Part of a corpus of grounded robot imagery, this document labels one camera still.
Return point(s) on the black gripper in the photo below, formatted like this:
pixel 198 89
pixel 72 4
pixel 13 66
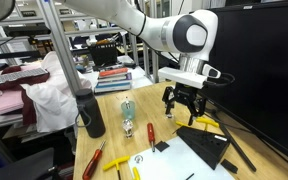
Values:
pixel 185 93

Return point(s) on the black wedge tool holder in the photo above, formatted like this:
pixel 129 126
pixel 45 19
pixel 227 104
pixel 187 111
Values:
pixel 204 146

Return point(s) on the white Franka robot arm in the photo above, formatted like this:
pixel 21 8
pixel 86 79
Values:
pixel 184 33

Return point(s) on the white board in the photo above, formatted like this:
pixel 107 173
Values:
pixel 170 163

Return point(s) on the small red screwdriver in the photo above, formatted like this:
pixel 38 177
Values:
pixel 150 130

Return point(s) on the small black foam pad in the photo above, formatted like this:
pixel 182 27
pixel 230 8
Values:
pixel 229 166
pixel 162 146

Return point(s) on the small clear glass bottle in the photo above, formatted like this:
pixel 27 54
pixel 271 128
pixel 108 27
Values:
pixel 127 126

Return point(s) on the black monitor stand foot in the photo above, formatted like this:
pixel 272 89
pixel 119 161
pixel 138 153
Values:
pixel 237 146

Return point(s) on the silver round washer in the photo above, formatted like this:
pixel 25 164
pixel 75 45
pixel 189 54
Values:
pixel 138 159

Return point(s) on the grey purple book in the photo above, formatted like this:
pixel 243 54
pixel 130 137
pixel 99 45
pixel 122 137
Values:
pixel 115 79

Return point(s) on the white blue book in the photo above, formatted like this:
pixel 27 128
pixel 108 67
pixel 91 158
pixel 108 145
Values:
pixel 112 87

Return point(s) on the orange red book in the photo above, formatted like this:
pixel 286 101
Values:
pixel 113 72

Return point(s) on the black monitor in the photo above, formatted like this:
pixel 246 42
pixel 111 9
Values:
pixel 267 66

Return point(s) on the black water bottle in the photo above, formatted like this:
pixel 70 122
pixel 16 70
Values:
pixel 92 116

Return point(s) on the black mesh basket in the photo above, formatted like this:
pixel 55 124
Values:
pixel 103 55

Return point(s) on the large red black screwdriver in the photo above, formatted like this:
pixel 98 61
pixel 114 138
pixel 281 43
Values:
pixel 92 163

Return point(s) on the white cloth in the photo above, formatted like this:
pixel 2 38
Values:
pixel 50 100

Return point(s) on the maroon cloth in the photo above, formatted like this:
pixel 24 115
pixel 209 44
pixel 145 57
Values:
pixel 29 110

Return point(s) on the grey keyboard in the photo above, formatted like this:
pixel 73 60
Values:
pixel 17 76

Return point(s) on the black chair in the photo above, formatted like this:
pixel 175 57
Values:
pixel 24 166

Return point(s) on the pink paper stack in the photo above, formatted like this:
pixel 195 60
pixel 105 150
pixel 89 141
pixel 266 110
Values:
pixel 2 101

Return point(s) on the aluminium frame post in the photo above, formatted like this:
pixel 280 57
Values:
pixel 59 43
pixel 155 63

